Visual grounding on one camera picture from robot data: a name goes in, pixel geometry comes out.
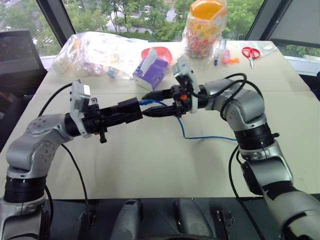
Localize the blue Ethernet cable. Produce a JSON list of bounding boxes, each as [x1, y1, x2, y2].
[[139, 98, 239, 143]]

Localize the red plastic bowl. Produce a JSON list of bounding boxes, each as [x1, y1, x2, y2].
[[140, 46, 174, 65]]

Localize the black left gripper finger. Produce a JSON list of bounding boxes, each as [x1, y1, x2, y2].
[[98, 104, 120, 118], [101, 115, 129, 129]]

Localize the black bracket under table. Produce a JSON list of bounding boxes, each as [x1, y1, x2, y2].
[[215, 207, 237, 240], [79, 209, 97, 240]]

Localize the purple tissue box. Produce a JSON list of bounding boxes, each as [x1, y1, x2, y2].
[[132, 47, 169, 92]]

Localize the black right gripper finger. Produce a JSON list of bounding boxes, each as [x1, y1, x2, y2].
[[142, 105, 179, 119], [142, 89, 174, 101]]

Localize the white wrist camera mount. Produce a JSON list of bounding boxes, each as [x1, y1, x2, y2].
[[171, 55, 201, 115], [68, 79, 92, 139]]

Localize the black monitor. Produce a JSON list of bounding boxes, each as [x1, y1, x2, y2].
[[0, 28, 49, 97]]

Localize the clear plastic bag with items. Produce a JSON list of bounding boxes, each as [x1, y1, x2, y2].
[[51, 31, 147, 81]]

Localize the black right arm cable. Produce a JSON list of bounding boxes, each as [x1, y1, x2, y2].
[[191, 72, 280, 240]]

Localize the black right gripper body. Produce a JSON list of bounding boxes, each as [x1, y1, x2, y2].
[[170, 84, 194, 118]]

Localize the clear jar of colourful items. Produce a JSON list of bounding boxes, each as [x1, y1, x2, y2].
[[183, 0, 229, 61]]

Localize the dark window frame pillar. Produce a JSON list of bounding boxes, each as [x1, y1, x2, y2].
[[245, 0, 294, 41], [35, 0, 77, 49]]

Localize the red handled scissors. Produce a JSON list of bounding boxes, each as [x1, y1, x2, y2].
[[241, 46, 262, 70]]

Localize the clear small bottle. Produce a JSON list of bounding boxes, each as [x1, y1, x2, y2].
[[213, 38, 228, 67]]

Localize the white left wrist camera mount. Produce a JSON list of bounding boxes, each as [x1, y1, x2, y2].
[[68, 79, 92, 139]]

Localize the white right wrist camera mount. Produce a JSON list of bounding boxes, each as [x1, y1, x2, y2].
[[171, 55, 201, 115]]

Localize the small pink item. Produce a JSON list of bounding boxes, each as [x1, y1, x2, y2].
[[221, 49, 231, 65]]

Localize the small blue white carton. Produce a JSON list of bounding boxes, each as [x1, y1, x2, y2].
[[107, 66, 119, 79]]

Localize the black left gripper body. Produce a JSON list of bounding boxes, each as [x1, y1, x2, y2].
[[81, 103, 109, 145]]

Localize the grey rounded robot leg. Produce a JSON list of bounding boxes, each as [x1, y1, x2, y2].
[[116, 199, 142, 240], [173, 199, 214, 240]]

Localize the grey window roller blind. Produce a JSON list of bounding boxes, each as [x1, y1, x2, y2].
[[269, 0, 320, 50]]

